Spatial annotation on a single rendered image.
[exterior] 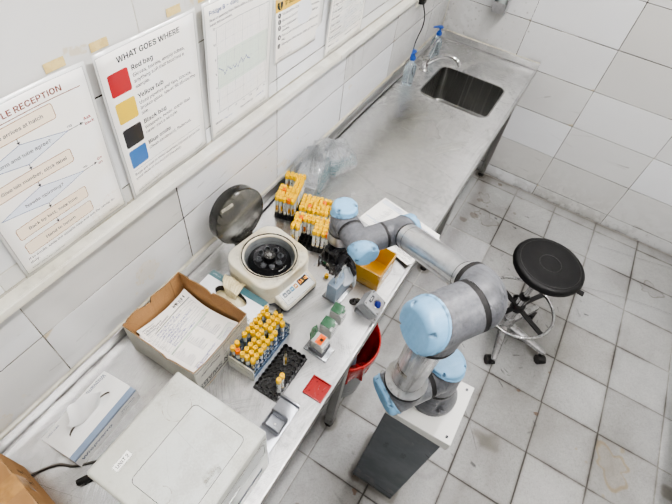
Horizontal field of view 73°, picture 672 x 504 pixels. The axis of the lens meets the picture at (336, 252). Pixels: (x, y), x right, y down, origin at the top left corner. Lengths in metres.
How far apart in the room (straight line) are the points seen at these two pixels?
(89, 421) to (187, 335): 0.35
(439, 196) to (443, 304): 1.26
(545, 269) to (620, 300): 1.15
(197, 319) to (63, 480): 0.55
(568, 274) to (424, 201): 0.78
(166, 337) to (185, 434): 0.46
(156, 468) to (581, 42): 3.00
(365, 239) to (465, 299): 0.39
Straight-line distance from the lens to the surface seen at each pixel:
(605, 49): 3.26
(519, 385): 2.76
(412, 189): 2.11
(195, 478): 1.13
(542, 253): 2.42
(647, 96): 3.35
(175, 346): 1.53
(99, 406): 1.52
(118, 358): 1.63
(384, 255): 1.74
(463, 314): 0.91
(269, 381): 1.49
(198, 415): 1.17
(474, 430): 2.56
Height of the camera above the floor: 2.27
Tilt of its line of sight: 51 degrees down
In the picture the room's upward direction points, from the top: 9 degrees clockwise
